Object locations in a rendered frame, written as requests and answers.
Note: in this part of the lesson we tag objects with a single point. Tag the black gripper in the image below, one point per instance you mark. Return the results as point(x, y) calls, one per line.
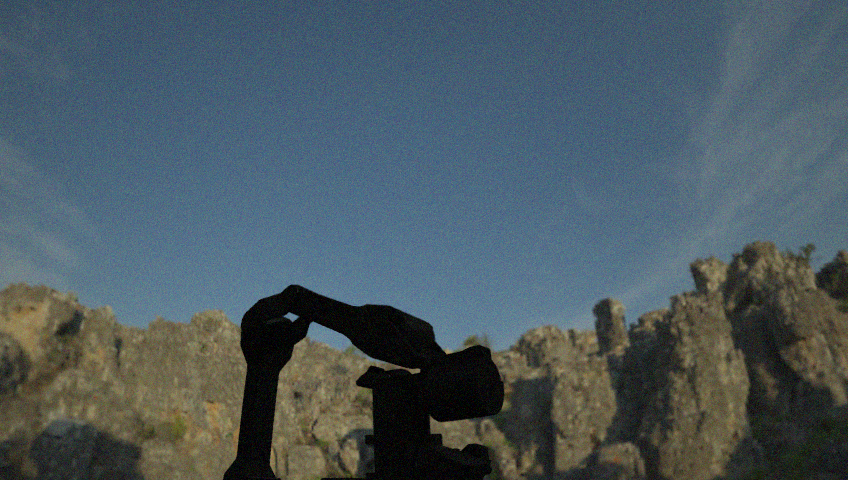
point(390, 446)

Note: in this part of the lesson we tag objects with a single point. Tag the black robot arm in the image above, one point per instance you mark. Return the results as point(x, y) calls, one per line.
point(449, 387)

